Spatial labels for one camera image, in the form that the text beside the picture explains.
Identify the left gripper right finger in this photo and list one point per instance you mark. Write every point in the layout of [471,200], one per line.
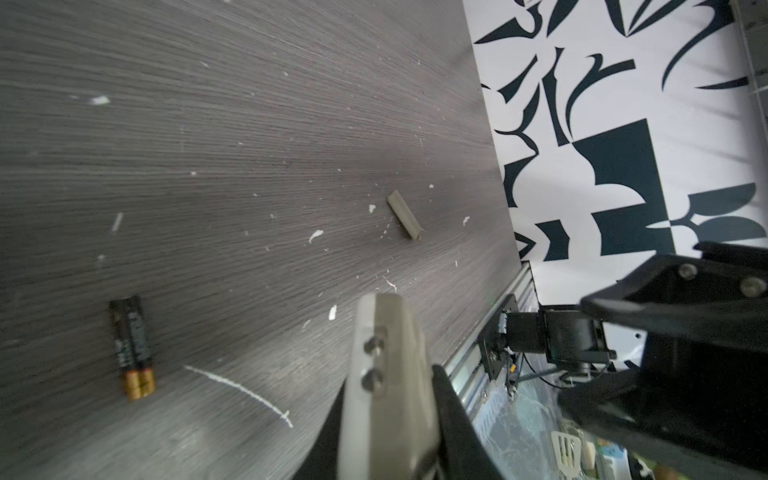
[461,454]

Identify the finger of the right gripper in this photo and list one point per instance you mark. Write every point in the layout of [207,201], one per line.
[702,427]
[719,298]

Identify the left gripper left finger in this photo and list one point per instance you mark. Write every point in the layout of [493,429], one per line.
[321,460]

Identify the white remote control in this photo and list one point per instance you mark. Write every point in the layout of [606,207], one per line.
[389,427]

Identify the grey remote battery cover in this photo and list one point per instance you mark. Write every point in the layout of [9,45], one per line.
[405,215]

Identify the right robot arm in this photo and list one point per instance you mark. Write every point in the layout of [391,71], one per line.
[573,340]

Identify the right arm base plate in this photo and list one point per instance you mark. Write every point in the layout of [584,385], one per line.
[492,340]

